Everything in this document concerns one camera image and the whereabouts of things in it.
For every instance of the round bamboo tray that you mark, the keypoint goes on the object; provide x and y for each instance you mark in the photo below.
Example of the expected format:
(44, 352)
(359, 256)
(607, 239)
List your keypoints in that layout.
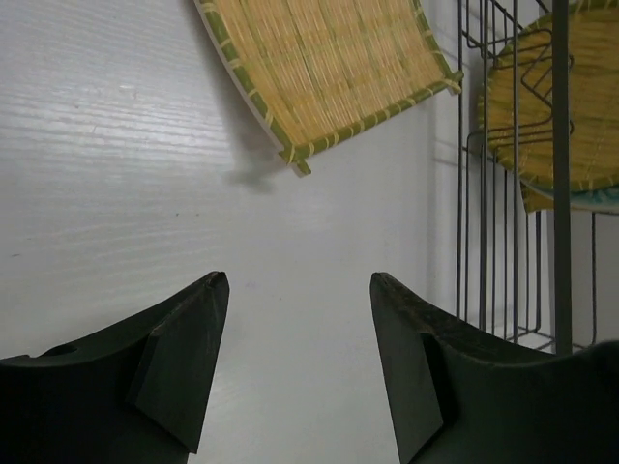
(525, 90)

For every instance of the square bamboo tray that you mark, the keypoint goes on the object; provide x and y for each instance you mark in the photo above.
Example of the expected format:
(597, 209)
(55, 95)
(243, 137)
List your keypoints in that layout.
(317, 73)

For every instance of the red teal floral plate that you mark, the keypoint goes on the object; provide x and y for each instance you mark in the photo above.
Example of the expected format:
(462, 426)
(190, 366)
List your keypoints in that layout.
(601, 200)

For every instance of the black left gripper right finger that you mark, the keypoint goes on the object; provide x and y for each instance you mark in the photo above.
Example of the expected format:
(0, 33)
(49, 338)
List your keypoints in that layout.
(460, 395)

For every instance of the fan-shaped bamboo tray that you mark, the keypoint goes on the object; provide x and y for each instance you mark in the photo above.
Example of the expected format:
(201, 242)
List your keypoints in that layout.
(535, 199)

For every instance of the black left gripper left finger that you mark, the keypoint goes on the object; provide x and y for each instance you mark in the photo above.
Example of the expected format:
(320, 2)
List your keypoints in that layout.
(134, 392)

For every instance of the dark wire dish rack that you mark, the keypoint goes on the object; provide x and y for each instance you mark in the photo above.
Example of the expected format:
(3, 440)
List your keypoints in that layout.
(505, 245)

